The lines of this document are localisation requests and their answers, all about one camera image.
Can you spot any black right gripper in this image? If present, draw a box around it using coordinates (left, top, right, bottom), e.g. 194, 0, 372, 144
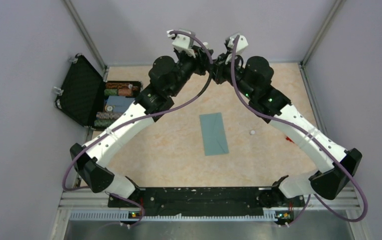
206, 50, 256, 101

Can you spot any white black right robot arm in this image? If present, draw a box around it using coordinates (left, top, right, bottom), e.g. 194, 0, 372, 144
213, 53, 362, 206

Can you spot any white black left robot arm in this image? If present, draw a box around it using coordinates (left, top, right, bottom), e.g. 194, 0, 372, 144
69, 46, 215, 207

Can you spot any black poker chip case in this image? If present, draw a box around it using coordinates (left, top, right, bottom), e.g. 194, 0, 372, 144
54, 53, 143, 131

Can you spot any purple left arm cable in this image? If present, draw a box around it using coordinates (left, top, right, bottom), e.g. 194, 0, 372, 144
62, 29, 214, 230

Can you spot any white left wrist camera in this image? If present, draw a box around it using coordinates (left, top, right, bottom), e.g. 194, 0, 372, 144
166, 29, 210, 58

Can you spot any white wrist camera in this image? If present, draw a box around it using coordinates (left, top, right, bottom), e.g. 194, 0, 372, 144
225, 32, 249, 64
166, 29, 210, 58

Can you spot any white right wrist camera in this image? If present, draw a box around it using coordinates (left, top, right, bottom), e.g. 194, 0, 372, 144
225, 32, 249, 64

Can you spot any aluminium front frame rail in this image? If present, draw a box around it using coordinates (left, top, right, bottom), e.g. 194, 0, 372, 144
51, 186, 362, 240

